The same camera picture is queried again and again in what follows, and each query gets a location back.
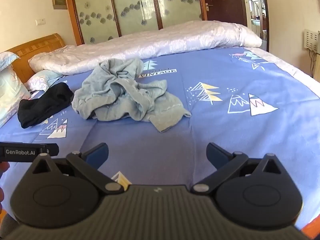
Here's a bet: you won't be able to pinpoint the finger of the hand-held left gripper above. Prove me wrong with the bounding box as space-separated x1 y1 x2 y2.
46 143 60 156

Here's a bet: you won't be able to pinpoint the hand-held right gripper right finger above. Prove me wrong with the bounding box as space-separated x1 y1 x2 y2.
191 142 287 195

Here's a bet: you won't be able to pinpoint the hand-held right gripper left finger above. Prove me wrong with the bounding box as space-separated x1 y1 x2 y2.
32 142 125 195

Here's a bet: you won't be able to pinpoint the light grey pants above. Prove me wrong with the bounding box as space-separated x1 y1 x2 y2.
72 58 192 133

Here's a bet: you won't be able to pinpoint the black pants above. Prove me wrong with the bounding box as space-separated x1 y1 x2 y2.
17 82 74 129

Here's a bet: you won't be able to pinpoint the person's left hand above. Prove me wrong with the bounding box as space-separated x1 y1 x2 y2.
0 162 10 212

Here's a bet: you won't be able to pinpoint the blue printed bed sheet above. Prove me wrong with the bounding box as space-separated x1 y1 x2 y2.
0 45 320 235

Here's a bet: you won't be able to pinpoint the large pale pillow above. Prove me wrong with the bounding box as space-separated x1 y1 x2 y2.
0 65 31 128

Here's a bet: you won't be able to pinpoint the small floral pillow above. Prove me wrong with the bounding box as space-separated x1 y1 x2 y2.
24 69 64 92

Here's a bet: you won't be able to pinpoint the pale blue pillow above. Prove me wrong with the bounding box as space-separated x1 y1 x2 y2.
0 51 20 72

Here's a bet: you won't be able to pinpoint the wooden headboard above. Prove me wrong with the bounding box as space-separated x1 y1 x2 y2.
5 33 67 84

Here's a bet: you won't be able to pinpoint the white quilt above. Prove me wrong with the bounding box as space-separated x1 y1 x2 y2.
28 20 262 76

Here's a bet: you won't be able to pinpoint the dark brown door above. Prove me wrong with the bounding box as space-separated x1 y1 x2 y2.
200 0 248 27

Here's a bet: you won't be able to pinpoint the wardrobe with frosted sliding doors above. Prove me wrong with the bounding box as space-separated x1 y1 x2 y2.
64 0 208 46

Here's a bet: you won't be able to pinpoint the black cable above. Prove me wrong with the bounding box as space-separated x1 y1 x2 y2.
308 48 317 78

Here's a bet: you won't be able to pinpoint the wall control panel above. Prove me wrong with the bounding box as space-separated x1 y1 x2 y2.
51 0 68 10

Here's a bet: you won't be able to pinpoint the white perforated wall box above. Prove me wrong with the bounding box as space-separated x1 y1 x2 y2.
303 29 320 52

